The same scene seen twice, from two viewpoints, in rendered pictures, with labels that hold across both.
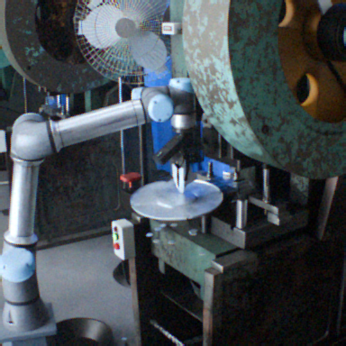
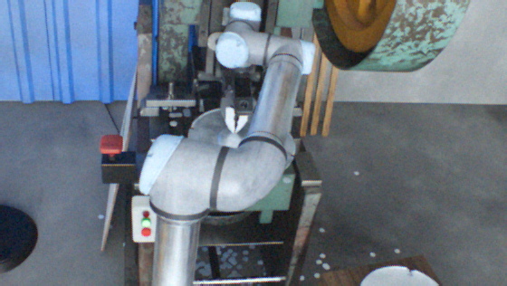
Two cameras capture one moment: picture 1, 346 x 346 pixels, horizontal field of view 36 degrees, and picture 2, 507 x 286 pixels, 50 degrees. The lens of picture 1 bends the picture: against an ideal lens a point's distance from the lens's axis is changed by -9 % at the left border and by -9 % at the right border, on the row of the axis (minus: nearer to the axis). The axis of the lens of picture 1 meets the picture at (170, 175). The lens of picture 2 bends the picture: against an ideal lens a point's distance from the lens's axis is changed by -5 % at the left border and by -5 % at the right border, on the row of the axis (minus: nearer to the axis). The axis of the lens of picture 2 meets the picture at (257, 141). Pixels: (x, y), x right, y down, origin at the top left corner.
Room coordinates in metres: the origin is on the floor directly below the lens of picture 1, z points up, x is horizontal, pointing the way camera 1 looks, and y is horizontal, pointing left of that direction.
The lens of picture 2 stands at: (1.28, 1.15, 1.70)
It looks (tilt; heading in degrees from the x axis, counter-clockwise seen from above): 36 degrees down; 288
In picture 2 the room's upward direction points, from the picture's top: 8 degrees clockwise
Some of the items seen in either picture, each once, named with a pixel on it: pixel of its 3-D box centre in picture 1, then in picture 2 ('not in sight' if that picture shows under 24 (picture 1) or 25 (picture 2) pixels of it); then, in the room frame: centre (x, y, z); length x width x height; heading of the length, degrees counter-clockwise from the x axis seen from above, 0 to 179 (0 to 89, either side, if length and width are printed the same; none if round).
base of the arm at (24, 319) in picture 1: (23, 305); not in sight; (1.50, 0.48, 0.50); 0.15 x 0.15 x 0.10
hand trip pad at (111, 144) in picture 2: (132, 185); (111, 152); (2.03, 0.14, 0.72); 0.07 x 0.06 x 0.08; 123
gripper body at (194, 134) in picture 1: (186, 144); (237, 80); (1.76, -0.05, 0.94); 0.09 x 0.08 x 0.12; 122
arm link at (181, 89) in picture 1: (181, 95); (243, 26); (1.76, -0.04, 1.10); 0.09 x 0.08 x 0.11; 103
